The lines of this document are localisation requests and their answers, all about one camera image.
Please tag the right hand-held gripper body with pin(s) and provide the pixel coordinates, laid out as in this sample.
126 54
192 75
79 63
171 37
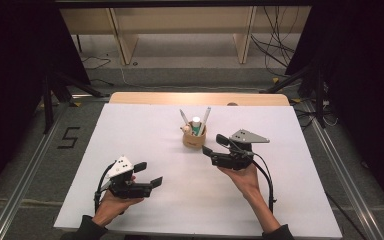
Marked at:
231 160

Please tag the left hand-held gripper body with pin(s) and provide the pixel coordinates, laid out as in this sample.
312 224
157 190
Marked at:
128 190

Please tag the tan bear pen holder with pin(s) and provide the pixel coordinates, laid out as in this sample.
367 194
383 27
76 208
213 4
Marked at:
193 140

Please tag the white marker with blue caps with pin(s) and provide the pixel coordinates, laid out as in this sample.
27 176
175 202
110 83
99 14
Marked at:
206 118

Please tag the green and white glue stick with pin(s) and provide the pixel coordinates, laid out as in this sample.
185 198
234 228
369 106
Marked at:
196 126

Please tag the clear ballpoint pen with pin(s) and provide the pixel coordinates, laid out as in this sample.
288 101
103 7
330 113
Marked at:
184 116

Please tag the person's left hand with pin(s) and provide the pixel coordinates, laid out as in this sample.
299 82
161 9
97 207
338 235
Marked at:
111 208

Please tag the person's right hand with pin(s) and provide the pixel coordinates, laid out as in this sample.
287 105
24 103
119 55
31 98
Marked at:
245 181

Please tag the white table cover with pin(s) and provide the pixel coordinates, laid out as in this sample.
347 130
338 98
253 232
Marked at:
146 140

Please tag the black metal stand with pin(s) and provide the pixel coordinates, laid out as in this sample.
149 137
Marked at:
48 100
319 93

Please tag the light wooden bench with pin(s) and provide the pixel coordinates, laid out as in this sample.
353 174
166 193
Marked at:
180 23

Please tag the black curtain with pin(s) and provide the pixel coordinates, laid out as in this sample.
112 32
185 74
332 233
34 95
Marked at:
13 66
363 83

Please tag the metal floor rail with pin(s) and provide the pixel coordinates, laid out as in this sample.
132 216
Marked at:
346 173
23 180

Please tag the black metal frame bar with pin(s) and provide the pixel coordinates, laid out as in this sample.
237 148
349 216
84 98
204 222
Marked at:
180 3

